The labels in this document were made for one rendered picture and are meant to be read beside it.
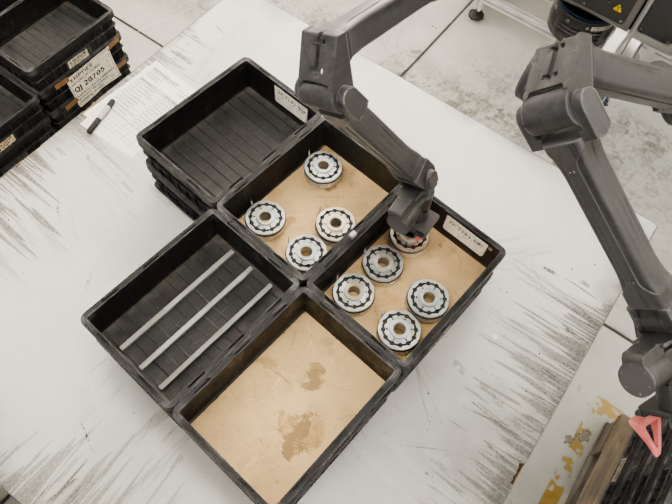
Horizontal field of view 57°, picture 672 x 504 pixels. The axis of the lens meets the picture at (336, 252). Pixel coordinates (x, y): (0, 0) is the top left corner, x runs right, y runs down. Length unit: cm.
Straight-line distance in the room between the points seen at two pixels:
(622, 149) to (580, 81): 225
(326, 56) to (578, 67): 37
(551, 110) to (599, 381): 177
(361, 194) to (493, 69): 170
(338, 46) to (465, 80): 217
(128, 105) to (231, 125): 40
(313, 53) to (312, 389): 75
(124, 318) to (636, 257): 110
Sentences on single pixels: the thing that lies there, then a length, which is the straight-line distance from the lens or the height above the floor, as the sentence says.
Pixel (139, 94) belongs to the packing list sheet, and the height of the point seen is 70.
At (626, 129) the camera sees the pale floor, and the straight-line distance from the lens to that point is 323.
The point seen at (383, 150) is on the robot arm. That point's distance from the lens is 120.
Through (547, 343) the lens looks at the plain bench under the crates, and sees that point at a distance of 173.
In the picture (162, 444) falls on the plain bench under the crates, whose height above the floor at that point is 70.
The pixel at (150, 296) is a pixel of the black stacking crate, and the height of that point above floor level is 83.
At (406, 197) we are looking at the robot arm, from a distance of 136.
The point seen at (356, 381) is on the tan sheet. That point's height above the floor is 83.
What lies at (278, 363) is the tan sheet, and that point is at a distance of 145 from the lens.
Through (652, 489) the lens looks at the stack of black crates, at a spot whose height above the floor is 49.
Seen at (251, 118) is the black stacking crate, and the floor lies 83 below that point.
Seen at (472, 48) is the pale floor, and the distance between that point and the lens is 331.
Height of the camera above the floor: 221
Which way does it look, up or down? 62 degrees down
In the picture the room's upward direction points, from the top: 6 degrees clockwise
